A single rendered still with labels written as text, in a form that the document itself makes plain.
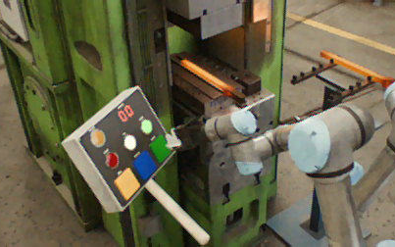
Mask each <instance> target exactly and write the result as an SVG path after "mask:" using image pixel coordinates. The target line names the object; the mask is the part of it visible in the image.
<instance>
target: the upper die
mask: <svg viewBox="0 0 395 247"><path fill-rule="evenodd" d="M166 14H167V21H168V22H169V23H172V24H173V25H176V26H179V28H182V29H183V30H186V31H187V32H188V33H191V34H192V35H194V36H196V37H198V38H200V39H205V38H207V37H211V36H213V35H216V34H218V33H222V32H224V31H226V30H229V29H231V28H235V27H237V26H240V25H242V3H237V2H236V4H235V5H232V6H230V7H226V8H224V9H221V10H217V11H215V12H212V13H210V14H204V13H203V16H200V17H198V18H194V19H192V20H189V19H188V18H185V17H184V16H181V15H180V14H177V13H175V12H173V11H171V10H169V9H168V8H166Z"/></svg>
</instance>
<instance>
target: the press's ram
mask: <svg viewBox="0 0 395 247"><path fill-rule="evenodd" d="M243 1H248V0H166V8H168V9H169V10H171V11H173V12H175V13H177V14H180V15H181V16H184V17H185V18H188V19H189V20H192V19H194V18H198V17H200V16H203V13H204V14H210V13H212V12H215V11H217V10H221V9H224V8H226V7H230V6H232V5H235V4H236V2H237V3H241V2H243Z"/></svg>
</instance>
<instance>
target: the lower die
mask: <svg viewBox="0 0 395 247"><path fill-rule="evenodd" d="M174 55H178V56H179V57H181V58H182V59H186V60H187V61H189V62H190V63H192V64H194V65H196V66H197V67H198V68H200V69H201V70H203V71H205V72H207V73H208V74H210V75H213V76H214V77H215V78H217V79H218V80H220V81H221V82H224V83H225V84H227V85H228V86H231V85H233V86H234V88H235V89H236V90H237V91H239V92H241V84H239V83H238V82H235V83H233V82H234V80H232V79H231V78H229V79H227V76H226V75H224V74H222V75H220V72H218V71H217V70H216V71H215V72H214V68H211V67H210V66H209V67H208V65H207V64H205V63H203V64H202V61H200V60H198V59H197V61H196V58H195V57H193V56H192V55H191V54H188V53H187V52H185V51H183V52H179V53H178V54H177V53H176V52H175V53H174V54H171V72H172V81H173V86H171V88H172V91H174V75H173V74H175V78H176V81H175V88H176V94H178V95H180V87H179V86H180V84H181V82H183V81H186V82H187V86H189V85H192V86H194V90H196V89H198V90H199V91H200V95H198V91H196V92H195V93H194V105H195V106H196V108H198V110H200V111H201V112H203V113H205V115H207V116H209V115H211V114H213V113H216V112H217V111H219V110H221V109H220V107H222V109H223V108H226V107H228V106H230V105H232V104H234V103H235V102H236V101H234V99H231V98H230V97H228V96H226V97H225V96H224V90H222V89H221V88H219V87H218V86H216V85H215V84H213V83H211V82H209V81H208V80H206V79H205V78H203V77H202V76H200V75H198V74H197V73H195V72H193V71H192V70H190V69H189V68H187V67H186V66H185V65H183V64H182V63H180V62H179V61H177V60H175V59H173V58H172V56H174ZM177 77H180V78H181V82H180V80H179V78H177ZM187 86H186V84H185V82H184V83H183V84H182V85H181V95H182V97H183V99H185V100H186V88H187ZM192 86H189V88H187V98H188V102H189V103H190V104H193V102H192V93H193V91H194V90H192Z"/></svg>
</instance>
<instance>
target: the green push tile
mask: <svg viewBox="0 0 395 247"><path fill-rule="evenodd" d="M166 144H167V142H166V140H165V139H164V137H163V136H162V134H160V135H159V136H158V137H157V138H155V140H153V142H151V144H149V148H150V149H151V151H152V153H153V155H154V156H155V158H156V159H157V160H158V162H159V164H161V163H162V162H163V161H164V159H165V158H166V157H167V156H168V155H169V154H170V152H171V149H169V148H168V147H166Z"/></svg>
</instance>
